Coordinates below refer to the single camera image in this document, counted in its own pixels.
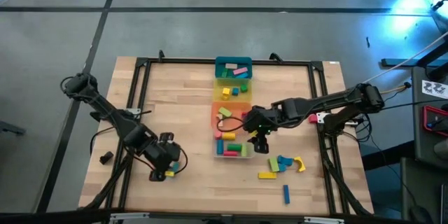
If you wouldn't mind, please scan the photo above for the black stand beam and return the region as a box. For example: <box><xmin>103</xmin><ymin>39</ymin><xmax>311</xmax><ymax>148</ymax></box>
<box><xmin>380</xmin><ymin>40</ymin><xmax>448</xmax><ymax>81</ymax></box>

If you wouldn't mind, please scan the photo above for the yellow arch block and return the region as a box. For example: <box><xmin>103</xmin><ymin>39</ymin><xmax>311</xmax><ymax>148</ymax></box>
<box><xmin>293</xmin><ymin>155</ymin><xmax>307</xmax><ymax>173</ymax></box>

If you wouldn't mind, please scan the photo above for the orange plastic bin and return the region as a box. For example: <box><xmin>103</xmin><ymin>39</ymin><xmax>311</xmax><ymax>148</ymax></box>
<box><xmin>210</xmin><ymin>101</ymin><xmax>253</xmax><ymax>131</ymax></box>

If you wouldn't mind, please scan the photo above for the grey round object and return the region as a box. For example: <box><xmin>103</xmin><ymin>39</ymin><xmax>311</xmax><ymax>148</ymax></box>
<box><xmin>433</xmin><ymin>139</ymin><xmax>448</xmax><ymax>160</ymax></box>

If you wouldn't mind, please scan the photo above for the yellow plastic bin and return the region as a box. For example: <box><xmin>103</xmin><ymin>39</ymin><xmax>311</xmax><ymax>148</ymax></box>
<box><xmin>213</xmin><ymin>78</ymin><xmax>253</xmax><ymax>104</ymax></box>

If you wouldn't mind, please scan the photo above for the dark side table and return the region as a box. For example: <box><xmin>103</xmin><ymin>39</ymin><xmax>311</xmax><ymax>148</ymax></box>
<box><xmin>411</xmin><ymin>65</ymin><xmax>448</xmax><ymax>160</ymax></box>

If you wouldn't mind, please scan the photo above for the yellow cable with plug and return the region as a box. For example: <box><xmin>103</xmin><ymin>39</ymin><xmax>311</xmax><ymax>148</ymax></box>
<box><xmin>379</xmin><ymin>82</ymin><xmax>412</xmax><ymax>95</ymax></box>

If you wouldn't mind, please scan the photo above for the cream rope cable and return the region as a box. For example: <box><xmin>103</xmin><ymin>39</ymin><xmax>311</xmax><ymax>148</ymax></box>
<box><xmin>363</xmin><ymin>31</ymin><xmax>448</xmax><ymax>84</ymax></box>

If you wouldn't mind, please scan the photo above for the clear plastic bin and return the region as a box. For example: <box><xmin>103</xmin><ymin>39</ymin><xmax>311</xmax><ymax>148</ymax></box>
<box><xmin>211</xmin><ymin>128</ymin><xmax>255</xmax><ymax>160</ymax></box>

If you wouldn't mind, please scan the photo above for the black rounded object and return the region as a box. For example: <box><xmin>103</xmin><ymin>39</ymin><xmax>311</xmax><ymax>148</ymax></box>
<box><xmin>409</xmin><ymin>204</ymin><xmax>433</xmax><ymax>224</ymax></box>

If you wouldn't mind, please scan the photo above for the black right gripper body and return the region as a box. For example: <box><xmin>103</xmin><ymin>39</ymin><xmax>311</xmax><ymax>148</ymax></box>
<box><xmin>243</xmin><ymin>105</ymin><xmax>283</xmax><ymax>137</ymax></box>

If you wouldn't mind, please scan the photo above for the grey chair leg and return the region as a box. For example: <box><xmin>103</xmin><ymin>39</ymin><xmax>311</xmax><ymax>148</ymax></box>
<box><xmin>0</xmin><ymin>120</ymin><xmax>27</xmax><ymax>137</ymax></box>

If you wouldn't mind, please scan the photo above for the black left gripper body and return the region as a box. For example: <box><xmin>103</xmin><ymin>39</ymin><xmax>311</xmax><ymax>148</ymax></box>
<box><xmin>144</xmin><ymin>138</ymin><xmax>183</xmax><ymax>174</ymax></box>

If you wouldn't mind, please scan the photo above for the dark grey cabinet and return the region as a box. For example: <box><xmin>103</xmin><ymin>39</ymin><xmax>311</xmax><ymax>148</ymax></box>
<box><xmin>400</xmin><ymin>157</ymin><xmax>448</xmax><ymax>224</ymax></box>

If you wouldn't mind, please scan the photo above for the silver frame bracket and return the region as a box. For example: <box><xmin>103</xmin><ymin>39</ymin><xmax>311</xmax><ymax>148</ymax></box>
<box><xmin>109</xmin><ymin>212</ymin><xmax>151</xmax><ymax>222</ymax></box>
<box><xmin>303</xmin><ymin>216</ymin><xmax>346</xmax><ymax>224</ymax></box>

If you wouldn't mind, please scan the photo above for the black aluminium table frame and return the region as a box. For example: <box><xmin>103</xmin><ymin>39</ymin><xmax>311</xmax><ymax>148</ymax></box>
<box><xmin>117</xmin><ymin>57</ymin><xmax>332</xmax><ymax>218</ymax></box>

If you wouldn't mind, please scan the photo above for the black power cable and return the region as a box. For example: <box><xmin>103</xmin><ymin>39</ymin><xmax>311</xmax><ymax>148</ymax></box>
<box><xmin>363</xmin><ymin>98</ymin><xmax>448</xmax><ymax>116</ymax></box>

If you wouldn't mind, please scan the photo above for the small black object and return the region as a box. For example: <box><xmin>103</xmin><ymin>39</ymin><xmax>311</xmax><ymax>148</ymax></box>
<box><xmin>99</xmin><ymin>150</ymin><xmax>115</xmax><ymax>166</ymax></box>

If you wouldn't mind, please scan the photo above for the white marked paper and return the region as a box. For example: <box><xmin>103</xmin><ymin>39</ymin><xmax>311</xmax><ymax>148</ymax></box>
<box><xmin>421</xmin><ymin>79</ymin><xmax>448</xmax><ymax>99</ymax></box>

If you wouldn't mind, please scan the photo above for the black cable bundle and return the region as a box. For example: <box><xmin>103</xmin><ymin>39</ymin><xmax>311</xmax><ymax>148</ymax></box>
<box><xmin>82</xmin><ymin>129</ymin><xmax>137</xmax><ymax>213</ymax></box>
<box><xmin>320</xmin><ymin>132</ymin><xmax>374</xmax><ymax>216</ymax></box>

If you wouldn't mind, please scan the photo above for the red black case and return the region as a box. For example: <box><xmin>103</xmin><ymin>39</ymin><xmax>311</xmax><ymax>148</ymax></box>
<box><xmin>421</xmin><ymin>105</ymin><xmax>448</xmax><ymax>137</ymax></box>

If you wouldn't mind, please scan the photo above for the blue arch block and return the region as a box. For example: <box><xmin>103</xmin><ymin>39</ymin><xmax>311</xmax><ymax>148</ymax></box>
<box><xmin>276</xmin><ymin>155</ymin><xmax>294</xmax><ymax>167</ymax></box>

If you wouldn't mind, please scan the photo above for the teal plastic bin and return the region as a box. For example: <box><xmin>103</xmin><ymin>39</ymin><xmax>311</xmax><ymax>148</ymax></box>
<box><xmin>214</xmin><ymin>56</ymin><xmax>253</xmax><ymax>80</ymax></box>

